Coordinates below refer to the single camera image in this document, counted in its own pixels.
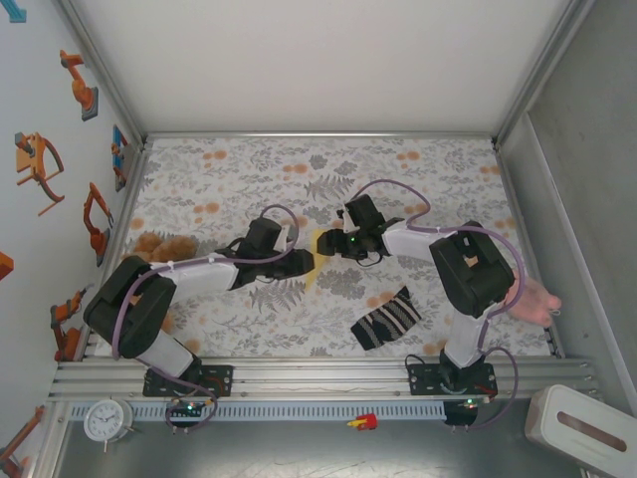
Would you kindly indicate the yellow cloth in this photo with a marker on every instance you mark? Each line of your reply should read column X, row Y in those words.
column 318, row 264

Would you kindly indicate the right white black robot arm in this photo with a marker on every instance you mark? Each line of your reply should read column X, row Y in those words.
column 470, row 269

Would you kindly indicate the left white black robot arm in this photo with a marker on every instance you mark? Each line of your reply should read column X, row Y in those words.
column 127, row 313

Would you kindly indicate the black beige striped sock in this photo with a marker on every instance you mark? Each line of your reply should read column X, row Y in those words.
column 385, row 318

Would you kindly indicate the brown teddy bear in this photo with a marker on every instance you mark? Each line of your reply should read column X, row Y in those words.
column 169, row 246

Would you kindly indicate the floral patterned tablecloth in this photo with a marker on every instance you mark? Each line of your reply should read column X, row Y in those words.
column 249, row 159

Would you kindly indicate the small LED circuit board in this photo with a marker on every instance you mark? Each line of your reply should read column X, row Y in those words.
column 470, row 402
column 189, row 408

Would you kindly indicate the small red yellow toy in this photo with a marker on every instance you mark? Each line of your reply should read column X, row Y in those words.
column 368, row 422

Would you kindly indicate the blue orange machine sticker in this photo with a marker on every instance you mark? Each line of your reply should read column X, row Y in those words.
column 119, row 149

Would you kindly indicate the pink plush toy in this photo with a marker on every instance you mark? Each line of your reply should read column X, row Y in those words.
column 540, row 301

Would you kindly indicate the white alarm clock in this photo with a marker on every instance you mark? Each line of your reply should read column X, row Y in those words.
column 107, row 420

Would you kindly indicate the white tissue box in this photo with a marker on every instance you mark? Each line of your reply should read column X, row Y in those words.
column 547, row 413

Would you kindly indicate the orange block sticker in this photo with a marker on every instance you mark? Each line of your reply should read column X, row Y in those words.
column 5, row 266

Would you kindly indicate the orange claw machine sticker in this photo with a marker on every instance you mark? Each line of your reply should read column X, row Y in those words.
column 27, row 162

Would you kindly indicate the aluminium back rail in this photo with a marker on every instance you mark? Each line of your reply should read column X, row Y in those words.
column 318, row 135

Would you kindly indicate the aluminium rail bed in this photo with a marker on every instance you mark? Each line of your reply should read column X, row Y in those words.
column 323, row 378

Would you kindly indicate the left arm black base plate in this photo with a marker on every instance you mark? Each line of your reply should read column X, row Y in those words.
column 224, row 381

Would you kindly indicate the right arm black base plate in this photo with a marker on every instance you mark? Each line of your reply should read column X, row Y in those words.
column 420, row 381

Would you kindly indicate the left aluminium side rail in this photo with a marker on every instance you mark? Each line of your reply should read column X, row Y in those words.
column 133, row 184

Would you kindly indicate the aluminium side rail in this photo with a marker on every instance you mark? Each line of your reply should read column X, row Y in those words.
column 513, row 199
column 133, row 184

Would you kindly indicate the right aluminium side rail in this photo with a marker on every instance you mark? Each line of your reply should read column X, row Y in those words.
column 513, row 199

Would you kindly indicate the right aluminium upright post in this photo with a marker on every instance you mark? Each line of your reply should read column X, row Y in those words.
column 542, row 65

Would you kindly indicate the aluminium upright post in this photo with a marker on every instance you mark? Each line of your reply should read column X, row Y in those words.
column 99, row 65
column 542, row 65

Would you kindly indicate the left aluminium upright post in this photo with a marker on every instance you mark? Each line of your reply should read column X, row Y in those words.
column 99, row 65

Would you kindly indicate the blue wall sticker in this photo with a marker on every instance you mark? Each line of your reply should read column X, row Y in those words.
column 15, row 14

